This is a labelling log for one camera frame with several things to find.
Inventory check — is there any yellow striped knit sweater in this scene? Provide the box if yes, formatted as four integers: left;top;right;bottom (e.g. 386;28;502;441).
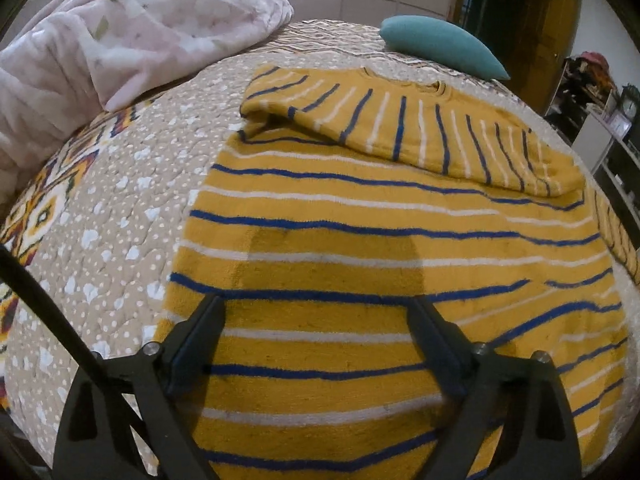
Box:
157;65;639;479

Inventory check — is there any beige dotted quilt bedspread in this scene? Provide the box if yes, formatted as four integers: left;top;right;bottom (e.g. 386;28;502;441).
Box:
3;21;639;471

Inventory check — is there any white shelf unit with clutter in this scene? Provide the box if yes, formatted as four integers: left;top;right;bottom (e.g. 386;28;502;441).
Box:
544;53;639;228

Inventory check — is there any pink floral blanket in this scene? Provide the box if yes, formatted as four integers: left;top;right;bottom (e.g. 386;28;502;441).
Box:
1;0;294;207

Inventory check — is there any teal pillow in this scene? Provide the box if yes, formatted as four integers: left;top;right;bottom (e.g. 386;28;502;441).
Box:
378;15;510;80

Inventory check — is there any dark wooden door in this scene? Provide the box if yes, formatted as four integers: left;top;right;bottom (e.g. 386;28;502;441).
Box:
466;0;579;115

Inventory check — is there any black cable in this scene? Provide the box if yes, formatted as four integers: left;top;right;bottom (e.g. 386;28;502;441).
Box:
0;244;162;480

